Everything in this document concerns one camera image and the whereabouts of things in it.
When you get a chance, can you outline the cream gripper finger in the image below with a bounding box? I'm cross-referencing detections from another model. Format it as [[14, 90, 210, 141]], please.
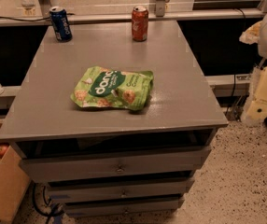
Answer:
[[245, 61, 267, 121]]

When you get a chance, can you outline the green rice chip bag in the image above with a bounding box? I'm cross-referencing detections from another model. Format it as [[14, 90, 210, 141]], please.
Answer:
[[71, 66, 154, 111]]

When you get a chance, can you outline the top grey drawer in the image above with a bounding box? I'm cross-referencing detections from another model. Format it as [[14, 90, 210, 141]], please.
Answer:
[[20, 147, 211, 183]]

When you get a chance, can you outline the grey drawer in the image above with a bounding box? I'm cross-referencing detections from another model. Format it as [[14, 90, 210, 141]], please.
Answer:
[[48, 177, 194, 203], [64, 196, 183, 217], [20, 147, 211, 183]]

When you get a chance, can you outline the orange soda can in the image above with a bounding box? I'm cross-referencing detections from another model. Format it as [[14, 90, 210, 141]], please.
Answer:
[[132, 6, 148, 42]]

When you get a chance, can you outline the bottom grey drawer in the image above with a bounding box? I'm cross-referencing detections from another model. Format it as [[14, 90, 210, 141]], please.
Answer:
[[64, 196, 183, 217]]

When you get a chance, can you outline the grey drawer cabinet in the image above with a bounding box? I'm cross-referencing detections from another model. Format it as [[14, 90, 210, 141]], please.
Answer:
[[0, 21, 227, 210]]

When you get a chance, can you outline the blue soda can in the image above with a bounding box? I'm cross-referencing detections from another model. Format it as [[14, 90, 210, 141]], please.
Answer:
[[49, 7, 73, 42]]

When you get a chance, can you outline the middle grey drawer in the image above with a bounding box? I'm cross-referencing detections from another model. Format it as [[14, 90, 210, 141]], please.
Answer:
[[48, 177, 194, 203]]

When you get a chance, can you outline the red apple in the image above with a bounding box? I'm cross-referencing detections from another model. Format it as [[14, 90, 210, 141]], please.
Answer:
[[0, 145, 9, 159]]

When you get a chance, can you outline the cardboard box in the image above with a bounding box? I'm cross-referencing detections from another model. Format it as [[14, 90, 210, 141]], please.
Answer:
[[0, 121, 32, 224]]

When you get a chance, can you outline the black hanging cable right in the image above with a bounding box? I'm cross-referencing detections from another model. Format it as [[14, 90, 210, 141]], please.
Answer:
[[225, 74, 238, 117]]

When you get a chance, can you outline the metal frame rail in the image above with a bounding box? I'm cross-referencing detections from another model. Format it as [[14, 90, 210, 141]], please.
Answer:
[[0, 8, 264, 27]]

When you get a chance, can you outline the black floor cable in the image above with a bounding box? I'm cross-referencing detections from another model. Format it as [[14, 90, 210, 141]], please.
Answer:
[[31, 182, 64, 224]]

